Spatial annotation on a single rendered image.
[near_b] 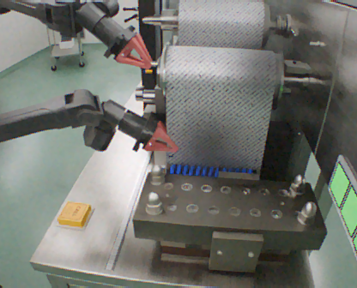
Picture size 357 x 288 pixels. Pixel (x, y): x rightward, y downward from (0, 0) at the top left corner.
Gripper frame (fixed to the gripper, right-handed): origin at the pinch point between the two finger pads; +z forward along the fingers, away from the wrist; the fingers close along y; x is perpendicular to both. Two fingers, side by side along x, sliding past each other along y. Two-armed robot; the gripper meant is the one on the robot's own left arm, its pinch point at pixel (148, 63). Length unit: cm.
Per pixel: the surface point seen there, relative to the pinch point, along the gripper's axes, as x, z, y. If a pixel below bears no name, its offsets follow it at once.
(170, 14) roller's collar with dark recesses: 6.9, -4.2, -23.1
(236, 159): -1.4, 30.5, 6.0
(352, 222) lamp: 18, 34, 36
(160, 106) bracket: -7.2, 9.3, -0.9
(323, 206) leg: 0, 73, -8
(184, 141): -6.6, 18.2, 6.3
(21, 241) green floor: -163, 5, -28
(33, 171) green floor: -186, -19, -99
